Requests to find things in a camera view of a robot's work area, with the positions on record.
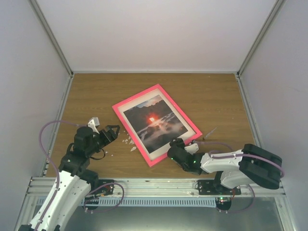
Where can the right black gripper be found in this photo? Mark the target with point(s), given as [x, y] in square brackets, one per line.
[178, 143]

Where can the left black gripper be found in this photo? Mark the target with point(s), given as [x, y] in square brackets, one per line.
[111, 136]

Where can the pink picture frame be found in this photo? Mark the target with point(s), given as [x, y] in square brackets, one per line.
[193, 133]

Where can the long clear glass shard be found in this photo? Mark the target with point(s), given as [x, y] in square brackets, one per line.
[209, 134]

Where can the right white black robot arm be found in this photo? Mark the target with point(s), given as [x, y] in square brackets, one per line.
[251, 164]

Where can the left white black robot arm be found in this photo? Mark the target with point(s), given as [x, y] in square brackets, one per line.
[74, 183]

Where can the sunset landscape photo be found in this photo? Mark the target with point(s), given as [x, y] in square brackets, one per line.
[155, 124]

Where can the broken glass shards pile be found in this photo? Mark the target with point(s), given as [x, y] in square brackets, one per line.
[126, 139]

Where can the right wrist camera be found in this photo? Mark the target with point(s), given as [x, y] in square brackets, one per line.
[192, 148]

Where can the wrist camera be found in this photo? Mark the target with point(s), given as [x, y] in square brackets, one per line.
[93, 123]
[192, 148]

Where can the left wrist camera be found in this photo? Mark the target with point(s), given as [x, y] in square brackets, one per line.
[93, 123]

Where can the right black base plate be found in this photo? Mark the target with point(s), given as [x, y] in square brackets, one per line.
[210, 187]

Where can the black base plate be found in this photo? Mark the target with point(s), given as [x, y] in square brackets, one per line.
[210, 187]
[106, 190]

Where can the grey slotted cable duct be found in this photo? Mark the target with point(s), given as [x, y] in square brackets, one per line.
[154, 201]

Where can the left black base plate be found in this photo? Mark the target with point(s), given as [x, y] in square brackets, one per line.
[106, 190]

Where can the aluminium mounting rail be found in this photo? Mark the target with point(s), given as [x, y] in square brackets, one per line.
[135, 187]

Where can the left vertical aluminium post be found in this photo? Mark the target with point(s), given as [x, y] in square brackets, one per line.
[41, 17]

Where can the vertical aluminium post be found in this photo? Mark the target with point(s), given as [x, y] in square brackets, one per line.
[264, 29]
[41, 17]

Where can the right vertical aluminium post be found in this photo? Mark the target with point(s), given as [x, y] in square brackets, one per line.
[264, 29]

